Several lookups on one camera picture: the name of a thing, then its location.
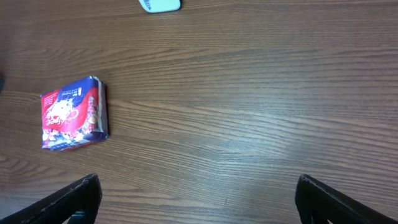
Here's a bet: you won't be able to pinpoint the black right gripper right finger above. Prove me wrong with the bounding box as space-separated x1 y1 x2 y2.
295 174 397 224

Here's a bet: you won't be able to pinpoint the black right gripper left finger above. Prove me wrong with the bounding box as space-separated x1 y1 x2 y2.
1 174 102 224

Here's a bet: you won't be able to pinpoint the red purple pad package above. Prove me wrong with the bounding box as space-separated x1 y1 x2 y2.
40 76 109 151

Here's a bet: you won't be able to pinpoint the white barcode scanner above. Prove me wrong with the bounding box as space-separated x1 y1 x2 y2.
139 0 181 13

